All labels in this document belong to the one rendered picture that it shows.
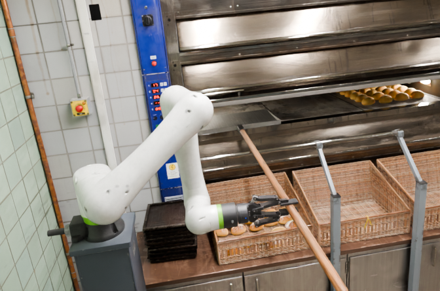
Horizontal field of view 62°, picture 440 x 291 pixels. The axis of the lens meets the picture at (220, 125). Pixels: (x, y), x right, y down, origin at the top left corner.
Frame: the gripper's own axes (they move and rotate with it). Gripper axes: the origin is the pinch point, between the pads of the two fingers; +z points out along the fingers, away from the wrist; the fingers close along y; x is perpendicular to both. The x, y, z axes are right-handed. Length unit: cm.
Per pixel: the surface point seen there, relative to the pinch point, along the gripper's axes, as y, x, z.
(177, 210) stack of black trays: 38, -76, -46
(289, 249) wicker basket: 57, -49, 14
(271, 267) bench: 62, -43, 2
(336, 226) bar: 40, -39, 37
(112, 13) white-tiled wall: -77, -98, -68
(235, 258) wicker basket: 57, -49, -17
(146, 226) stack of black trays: 38, -63, -63
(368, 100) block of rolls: -4, -115, 95
